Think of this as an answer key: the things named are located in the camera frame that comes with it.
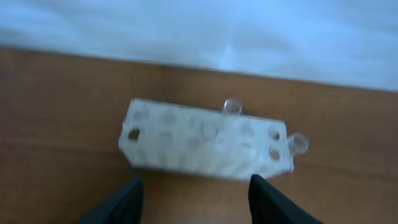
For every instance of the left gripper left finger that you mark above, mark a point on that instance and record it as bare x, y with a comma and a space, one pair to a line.
124, 208

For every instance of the white test tube rack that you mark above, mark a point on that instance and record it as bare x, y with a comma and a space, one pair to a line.
174, 149

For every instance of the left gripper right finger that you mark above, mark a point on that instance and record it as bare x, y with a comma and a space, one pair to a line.
267, 205

